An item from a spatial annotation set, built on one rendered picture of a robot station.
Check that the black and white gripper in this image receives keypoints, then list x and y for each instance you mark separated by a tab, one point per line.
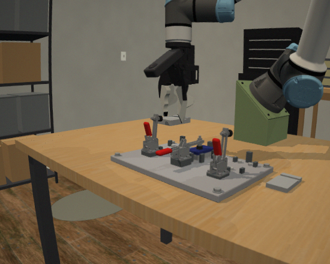
181	76

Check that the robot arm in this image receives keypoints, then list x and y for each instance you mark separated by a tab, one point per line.
299	83

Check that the red-handled toggle clamp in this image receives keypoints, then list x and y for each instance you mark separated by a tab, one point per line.
219	164

